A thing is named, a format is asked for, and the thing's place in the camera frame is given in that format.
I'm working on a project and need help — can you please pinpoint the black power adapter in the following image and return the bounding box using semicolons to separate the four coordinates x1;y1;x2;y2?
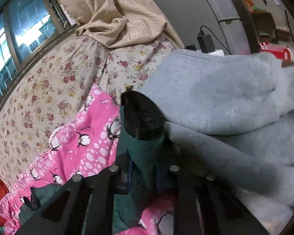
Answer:
197;31;216;54

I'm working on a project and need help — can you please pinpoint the grey cabinet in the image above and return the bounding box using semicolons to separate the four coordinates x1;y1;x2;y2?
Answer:
153;0;251;55

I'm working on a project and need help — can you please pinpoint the red toy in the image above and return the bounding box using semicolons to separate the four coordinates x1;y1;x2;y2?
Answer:
259;42;293;61

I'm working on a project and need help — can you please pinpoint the black cable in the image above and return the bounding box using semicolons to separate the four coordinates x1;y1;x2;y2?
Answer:
199;25;232;54

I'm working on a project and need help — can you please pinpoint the dark green puffer jacket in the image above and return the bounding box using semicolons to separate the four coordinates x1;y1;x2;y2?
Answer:
18;91;167;234

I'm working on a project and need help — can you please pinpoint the window with dark frame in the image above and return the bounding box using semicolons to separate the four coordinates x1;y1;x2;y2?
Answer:
0;0;77;109

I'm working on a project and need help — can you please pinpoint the pink penguin blanket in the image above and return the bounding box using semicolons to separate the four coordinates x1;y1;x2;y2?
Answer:
0;85;173;234

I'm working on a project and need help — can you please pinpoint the floral bed sheet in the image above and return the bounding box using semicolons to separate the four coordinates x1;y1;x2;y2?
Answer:
0;35;174;187

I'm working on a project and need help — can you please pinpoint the grey fleece garment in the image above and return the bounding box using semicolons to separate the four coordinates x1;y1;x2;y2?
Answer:
140;49;294;234

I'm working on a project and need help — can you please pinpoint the beige curtain right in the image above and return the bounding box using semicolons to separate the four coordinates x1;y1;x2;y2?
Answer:
57;0;184;48

